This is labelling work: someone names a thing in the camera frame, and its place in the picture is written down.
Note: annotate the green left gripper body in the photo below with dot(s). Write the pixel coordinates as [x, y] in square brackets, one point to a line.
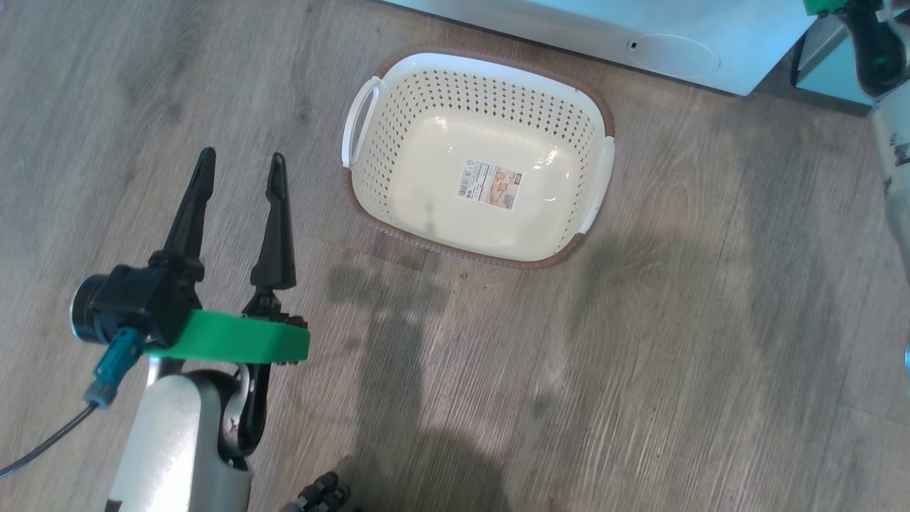
[242, 341]

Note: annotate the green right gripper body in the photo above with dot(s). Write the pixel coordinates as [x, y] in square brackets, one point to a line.
[825, 6]

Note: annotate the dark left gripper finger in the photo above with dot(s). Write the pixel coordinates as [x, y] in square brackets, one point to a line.
[277, 242]
[188, 220]

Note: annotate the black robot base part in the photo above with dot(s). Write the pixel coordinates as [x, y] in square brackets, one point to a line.
[323, 494]

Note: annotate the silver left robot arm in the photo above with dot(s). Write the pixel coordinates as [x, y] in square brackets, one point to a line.
[170, 448]

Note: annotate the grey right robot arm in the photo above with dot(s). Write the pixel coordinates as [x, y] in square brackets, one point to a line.
[892, 142]

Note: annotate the white perforated laundry basket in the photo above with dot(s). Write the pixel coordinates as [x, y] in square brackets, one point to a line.
[441, 171]

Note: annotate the white washing machine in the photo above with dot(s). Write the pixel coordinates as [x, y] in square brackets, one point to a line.
[569, 21]

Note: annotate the round white filter cover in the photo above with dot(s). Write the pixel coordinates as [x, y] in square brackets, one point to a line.
[675, 55]

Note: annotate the product label sticker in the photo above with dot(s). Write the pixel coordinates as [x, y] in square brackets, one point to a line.
[490, 183]

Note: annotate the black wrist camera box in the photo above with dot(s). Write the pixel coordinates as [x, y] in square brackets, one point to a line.
[135, 302]

